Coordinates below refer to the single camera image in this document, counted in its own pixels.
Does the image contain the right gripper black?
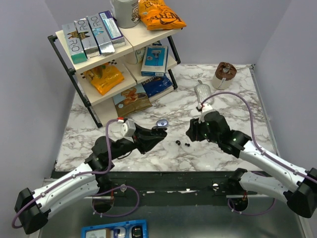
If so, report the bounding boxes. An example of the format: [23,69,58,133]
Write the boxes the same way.
[185,116,220,144]

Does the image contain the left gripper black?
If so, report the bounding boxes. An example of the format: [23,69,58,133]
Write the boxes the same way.
[109,123,164,161]

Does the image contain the purple earbud charging case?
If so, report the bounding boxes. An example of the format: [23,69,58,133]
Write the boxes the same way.
[157,119,168,127]

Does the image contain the black earbud charging case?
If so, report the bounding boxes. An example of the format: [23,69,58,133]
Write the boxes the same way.
[151,126,167,137]

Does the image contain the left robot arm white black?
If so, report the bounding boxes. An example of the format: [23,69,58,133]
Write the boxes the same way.
[11,118,167,235]

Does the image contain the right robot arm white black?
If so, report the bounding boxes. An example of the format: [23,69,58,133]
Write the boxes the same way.
[186,111,317,218]

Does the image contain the silver glitter pouch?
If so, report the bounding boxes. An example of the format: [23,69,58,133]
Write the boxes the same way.
[194,80,212,105]

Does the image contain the brown blue snack bag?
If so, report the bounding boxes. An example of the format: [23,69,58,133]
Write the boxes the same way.
[112,84,152,117]

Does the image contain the dark blue chips bag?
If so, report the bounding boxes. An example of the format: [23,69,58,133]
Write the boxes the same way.
[142,76,173,98]

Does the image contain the black and cream shelf rack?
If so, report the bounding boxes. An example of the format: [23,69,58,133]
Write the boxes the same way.
[48,23,181,128]

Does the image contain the brown white cup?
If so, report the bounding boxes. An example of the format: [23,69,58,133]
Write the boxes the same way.
[211,62,237,90]

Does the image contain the orange snack bag middle shelf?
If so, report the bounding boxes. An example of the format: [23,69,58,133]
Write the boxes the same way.
[83,63,124,95]

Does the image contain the blue razor box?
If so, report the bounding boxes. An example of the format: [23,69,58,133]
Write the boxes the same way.
[141,45,168,77]

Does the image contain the white cup on shelf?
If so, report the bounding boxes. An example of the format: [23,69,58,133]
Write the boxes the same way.
[124,47,146,64]

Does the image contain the blue plastic tray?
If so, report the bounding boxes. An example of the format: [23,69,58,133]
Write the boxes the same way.
[81,220,149,238]

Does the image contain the silver blue toothpaste box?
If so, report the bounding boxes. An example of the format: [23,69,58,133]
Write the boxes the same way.
[87,14,115,55]

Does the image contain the teal silver toothpaste box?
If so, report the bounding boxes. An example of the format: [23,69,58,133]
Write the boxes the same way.
[62,23,87,64]

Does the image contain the purple white box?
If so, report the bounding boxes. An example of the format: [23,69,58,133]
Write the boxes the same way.
[99,10,125,49]

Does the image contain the silver toothpaste box middle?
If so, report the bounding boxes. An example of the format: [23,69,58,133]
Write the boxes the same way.
[74,18,100,59]

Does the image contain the orange chips bag top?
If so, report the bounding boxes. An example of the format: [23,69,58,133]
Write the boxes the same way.
[138,0,187,30]

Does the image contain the grey white mug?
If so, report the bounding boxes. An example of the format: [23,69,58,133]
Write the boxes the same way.
[110,0,140,29]

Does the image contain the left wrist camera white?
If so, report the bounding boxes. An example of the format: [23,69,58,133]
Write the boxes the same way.
[117,118,136,137]

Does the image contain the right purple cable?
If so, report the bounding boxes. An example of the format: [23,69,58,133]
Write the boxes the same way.
[200,91,317,217]

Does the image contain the purple cable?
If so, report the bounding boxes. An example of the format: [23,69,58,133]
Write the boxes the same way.
[11,118,140,229]
[200,91,317,217]

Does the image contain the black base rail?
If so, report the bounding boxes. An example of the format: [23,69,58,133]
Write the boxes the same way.
[97,172,245,206]

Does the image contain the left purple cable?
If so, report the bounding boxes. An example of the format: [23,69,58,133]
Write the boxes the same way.
[11,118,140,229]

